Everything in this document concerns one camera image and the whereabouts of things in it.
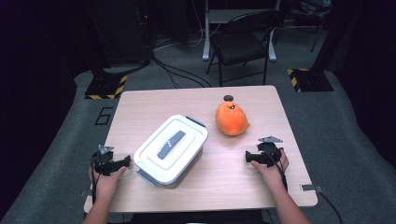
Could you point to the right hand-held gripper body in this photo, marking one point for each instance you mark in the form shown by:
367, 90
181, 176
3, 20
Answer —
268, 154

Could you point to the grey metal table bracket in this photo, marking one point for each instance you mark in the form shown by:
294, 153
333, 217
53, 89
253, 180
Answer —
309, 188
85, 193

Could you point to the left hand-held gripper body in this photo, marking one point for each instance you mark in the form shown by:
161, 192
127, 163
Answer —
102, 163

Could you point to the person's left hand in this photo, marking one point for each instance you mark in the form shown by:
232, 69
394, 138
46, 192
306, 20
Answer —
104, 186

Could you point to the person's right hand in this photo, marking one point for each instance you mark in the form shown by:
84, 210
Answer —
274, 175

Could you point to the white desk frame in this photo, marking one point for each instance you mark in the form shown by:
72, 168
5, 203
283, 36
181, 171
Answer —
206, 37

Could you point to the dark equipment cabinet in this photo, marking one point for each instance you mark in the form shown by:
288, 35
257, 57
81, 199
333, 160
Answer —
121, 28

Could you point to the grey transparent storage box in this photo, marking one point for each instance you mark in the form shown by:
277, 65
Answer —
148, 178

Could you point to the striped black stand base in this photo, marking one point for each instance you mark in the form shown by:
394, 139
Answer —
311, 79
104, 87

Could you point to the orange plush toy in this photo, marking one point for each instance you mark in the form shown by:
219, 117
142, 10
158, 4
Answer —
232, 118

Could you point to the white storage box lid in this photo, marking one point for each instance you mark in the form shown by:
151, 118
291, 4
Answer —
169, 146

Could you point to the black folding chair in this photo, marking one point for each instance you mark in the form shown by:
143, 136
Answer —
241, 46

